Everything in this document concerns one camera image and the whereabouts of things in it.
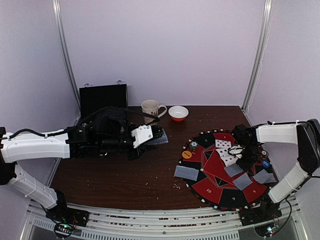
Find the nine of diamonds card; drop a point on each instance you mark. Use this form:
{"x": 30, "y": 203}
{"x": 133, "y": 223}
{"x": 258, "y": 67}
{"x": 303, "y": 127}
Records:
{"x": 222, "y": 143}

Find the aluminium front rail base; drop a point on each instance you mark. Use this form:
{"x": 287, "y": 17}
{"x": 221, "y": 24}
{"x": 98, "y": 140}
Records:
{"x": 205, "y": 223}

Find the face up spades card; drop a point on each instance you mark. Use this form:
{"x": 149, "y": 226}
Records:
{"x": 222, "y": 152}

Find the orange big blind button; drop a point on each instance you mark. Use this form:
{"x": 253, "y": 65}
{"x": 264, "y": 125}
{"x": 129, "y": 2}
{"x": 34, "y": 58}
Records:
{"x": 186, "y": 154}

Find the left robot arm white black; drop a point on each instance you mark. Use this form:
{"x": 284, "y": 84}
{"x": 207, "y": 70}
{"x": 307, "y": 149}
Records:
{"x": 28, "y": 144}

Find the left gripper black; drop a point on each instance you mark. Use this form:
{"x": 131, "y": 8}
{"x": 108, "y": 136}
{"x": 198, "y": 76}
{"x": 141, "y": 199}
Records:
{"x": 142, "y": 149}

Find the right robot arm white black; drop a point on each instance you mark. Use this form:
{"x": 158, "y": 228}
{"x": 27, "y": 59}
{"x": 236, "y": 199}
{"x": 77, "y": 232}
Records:
{"x": 295, "y": 154}

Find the left aluminium frame post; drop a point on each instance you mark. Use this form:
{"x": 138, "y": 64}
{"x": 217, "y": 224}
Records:
{"x": 66, "y": 57}

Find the orange white ceramic bowl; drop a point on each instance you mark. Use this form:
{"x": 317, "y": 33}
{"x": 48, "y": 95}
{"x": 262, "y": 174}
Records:
{"x": 178, "y": 113}

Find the stack of poker chips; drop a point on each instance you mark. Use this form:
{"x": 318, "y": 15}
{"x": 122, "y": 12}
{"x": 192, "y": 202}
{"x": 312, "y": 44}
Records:
{"x": 193, "y": 145}
{"x": 264, "y": 154}

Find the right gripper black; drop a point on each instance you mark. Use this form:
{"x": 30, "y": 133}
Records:
{"x": 247, "y": 163}

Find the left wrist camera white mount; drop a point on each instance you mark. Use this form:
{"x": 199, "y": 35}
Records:
{"x": 141, "y": 134}

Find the aluminium frame post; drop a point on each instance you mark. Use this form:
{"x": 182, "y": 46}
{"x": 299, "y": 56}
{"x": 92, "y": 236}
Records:
{"x": 66, "y": 57}
{"x": 257, "y": 64}

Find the deck of playing cards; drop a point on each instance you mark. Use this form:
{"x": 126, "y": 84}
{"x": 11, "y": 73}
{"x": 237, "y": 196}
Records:
{"x": 161, "y": 139}

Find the white floral ceramic mug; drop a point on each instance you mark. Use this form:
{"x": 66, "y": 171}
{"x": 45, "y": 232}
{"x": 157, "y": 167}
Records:
{"x": 152, "y": 107}

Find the face down community card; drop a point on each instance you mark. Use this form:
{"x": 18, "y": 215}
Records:
{"x": 242, "y": 181}
{"x": 233, "y": 170}

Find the blue small blind button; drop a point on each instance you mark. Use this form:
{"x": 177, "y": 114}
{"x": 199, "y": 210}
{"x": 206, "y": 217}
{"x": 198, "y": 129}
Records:
{"x": 266, "y": 164}

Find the black poker chip case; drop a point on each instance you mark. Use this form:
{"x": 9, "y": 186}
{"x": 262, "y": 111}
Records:
{"x": 99, "y": 104}

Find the red black poker mat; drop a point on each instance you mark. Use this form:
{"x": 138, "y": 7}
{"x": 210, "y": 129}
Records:
{"x": 208, "y": 179}

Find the right aluminium frame post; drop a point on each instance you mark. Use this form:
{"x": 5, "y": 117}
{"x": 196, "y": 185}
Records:
{"x": 257, "y": 64}

